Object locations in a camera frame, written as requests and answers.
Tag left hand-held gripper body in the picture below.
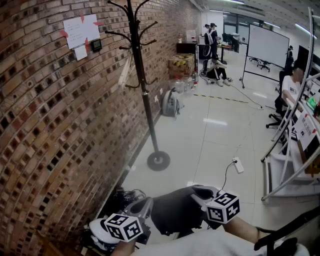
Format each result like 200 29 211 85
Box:
103 196 155 245

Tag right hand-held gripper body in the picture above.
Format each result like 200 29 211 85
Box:
191 184 241 230

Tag dark grey backpack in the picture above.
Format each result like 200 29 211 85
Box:
149 185 219 236

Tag black coat rack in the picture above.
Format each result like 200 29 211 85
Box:
104 0 171 172

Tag person's left forearm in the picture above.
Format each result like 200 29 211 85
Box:
116 238 138 254

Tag person's right forearm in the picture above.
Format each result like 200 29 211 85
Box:
223 216 261 245

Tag white rounded device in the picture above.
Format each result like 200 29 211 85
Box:
88 218 121 251

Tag person's white shirt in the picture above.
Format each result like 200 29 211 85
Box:
129 228 311 256

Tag white power strip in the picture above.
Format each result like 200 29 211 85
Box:
232 156 245 174

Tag black office chair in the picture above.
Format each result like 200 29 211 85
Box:
256 60 272 73
265 70 292 130

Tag white paper sign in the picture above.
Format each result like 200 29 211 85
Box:
294 110 320 152

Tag stacked cardboard boxes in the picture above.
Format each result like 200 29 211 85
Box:
167 53 196 80

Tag white stick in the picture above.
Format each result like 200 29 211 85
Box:
117 55 134 89

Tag black cabinet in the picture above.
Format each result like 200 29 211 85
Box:
176 42 199 60

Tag rolling whiteboard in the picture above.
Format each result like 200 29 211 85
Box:
240 23 291 89

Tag white box with red label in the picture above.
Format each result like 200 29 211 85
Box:
185 29 197 43

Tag small white paper note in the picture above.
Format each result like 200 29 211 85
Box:
74 44 88 62

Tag large white paper sheet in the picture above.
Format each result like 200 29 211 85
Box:
62 13 101 50

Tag tangle of black cables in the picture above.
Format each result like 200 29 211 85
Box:
98 186 151 226

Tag black power cable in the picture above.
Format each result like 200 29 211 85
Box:
220 160 237 191

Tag black shoulder strap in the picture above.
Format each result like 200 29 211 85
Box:
253 212 320 252

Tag white metal frame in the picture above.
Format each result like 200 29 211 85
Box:
260 6 320 202

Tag thin floor cable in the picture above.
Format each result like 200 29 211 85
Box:
229 84 265 110

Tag small black wall display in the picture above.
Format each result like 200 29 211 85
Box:
89 38 103 53

